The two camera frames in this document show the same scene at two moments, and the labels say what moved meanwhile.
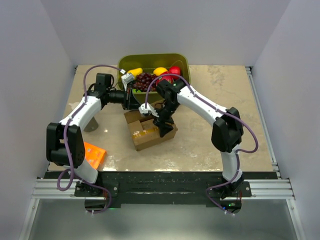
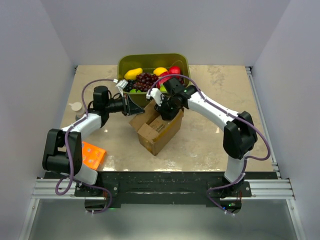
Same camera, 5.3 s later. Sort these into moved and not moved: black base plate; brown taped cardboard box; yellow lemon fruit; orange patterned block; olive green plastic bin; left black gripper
Moved: brown taped cardboard box; left black gripper
Not moved: orange patterned block; olive green plastic bin; yellow lemon fruit; black base plate
